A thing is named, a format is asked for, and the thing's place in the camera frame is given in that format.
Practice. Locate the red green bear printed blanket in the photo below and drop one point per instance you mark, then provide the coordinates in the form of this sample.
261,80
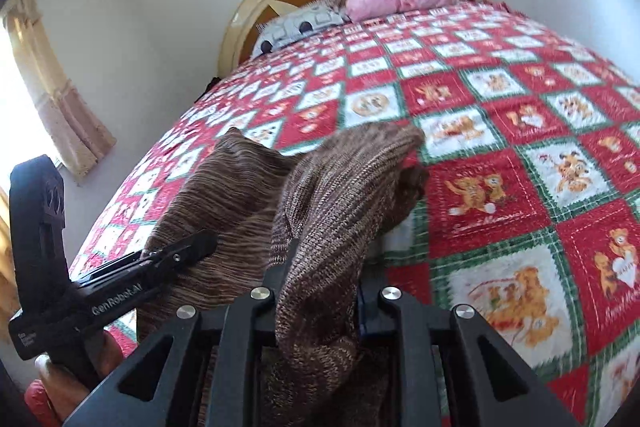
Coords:
500,157

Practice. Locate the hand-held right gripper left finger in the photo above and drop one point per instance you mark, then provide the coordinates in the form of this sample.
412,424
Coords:
235,322

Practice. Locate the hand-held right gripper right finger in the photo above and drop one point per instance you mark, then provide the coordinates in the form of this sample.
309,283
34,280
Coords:
367,312

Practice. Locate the grey patterned pillow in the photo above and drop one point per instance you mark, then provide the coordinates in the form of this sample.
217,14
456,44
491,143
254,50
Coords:
300,24

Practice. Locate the brown knitted sweater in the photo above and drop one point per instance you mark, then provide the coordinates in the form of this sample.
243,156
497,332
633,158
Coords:
325,207

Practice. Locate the side window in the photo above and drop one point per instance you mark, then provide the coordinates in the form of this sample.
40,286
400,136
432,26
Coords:
20,107

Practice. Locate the person's left hand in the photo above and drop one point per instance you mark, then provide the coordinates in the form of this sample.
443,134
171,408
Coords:
107,354

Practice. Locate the cream wooden headboard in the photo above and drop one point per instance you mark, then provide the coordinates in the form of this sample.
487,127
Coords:
245,12

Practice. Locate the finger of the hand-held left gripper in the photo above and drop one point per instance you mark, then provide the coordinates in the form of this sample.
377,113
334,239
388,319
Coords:
190,246

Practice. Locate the beige side curtain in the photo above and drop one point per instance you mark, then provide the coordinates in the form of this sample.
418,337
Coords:
65,97

